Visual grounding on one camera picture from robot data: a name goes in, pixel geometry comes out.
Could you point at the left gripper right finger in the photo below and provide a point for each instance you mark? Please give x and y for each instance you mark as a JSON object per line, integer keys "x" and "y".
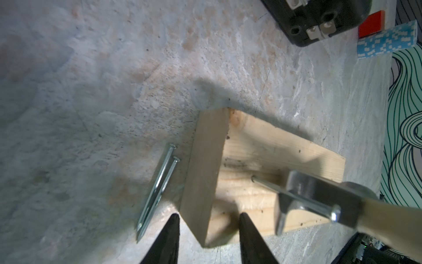
{"x": 254, "y": 249}

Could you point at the black hard case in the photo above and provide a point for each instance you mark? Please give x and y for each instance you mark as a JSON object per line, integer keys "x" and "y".
{"x": 306, "y": 22}

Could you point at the steel nail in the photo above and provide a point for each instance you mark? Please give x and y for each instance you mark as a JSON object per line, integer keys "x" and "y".
{"x": 331, "y": 212}
{"x": 167, "y": 161}
{"x": 155, "y": 200}

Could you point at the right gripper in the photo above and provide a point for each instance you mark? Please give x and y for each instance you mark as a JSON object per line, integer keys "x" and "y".
{"x": 363, "y": 249}

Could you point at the wooden block with nails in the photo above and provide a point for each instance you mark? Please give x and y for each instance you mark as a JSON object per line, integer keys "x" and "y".
{"x": 231, "y": 146}

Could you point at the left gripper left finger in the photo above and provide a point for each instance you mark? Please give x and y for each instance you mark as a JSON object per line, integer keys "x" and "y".
{"x": 165, "y": 249}

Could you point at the wooden handle claw hammer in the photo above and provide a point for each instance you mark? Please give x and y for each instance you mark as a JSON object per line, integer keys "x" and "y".
{"x": 396, "y": 226}

